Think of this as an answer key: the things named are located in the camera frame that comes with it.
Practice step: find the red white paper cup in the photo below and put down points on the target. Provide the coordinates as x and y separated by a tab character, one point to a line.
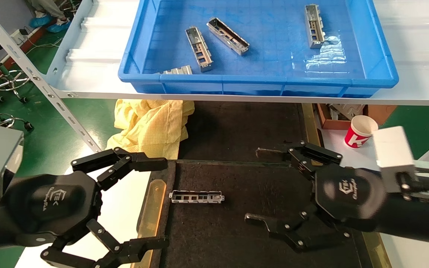
359	134

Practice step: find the white shelf board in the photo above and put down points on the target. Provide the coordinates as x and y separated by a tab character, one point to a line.
95	74

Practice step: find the yellow cloth garment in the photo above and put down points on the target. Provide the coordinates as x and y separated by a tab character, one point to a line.
151	126

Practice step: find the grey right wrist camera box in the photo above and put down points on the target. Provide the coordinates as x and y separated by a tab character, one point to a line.
393	152

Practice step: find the grey metal channel part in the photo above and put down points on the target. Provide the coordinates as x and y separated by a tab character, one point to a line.
196	197
227	36
199	48
314	26
179	70

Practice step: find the person with blue shoe covers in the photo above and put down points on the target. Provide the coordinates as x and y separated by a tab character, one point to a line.
47	9

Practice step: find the grey metal brackets pile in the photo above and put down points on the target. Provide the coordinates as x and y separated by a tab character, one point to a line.
346	111

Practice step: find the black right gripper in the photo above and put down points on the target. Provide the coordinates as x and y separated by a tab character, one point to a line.
348	193

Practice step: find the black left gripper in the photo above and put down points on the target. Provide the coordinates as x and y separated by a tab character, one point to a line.
50	201

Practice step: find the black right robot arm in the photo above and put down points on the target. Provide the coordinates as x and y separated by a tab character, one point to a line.
415	219

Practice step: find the clear plastic film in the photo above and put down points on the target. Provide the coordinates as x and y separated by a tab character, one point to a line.
326	56

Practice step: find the black felt lined tray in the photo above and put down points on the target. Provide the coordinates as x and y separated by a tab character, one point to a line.
237	126
218	230

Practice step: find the blue plastic tray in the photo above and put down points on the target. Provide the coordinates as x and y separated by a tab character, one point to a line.
274	80

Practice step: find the white power strip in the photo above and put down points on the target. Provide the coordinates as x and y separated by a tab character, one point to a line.
19	36

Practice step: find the brown cardboard box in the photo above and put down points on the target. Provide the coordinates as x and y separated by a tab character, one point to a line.
324	121

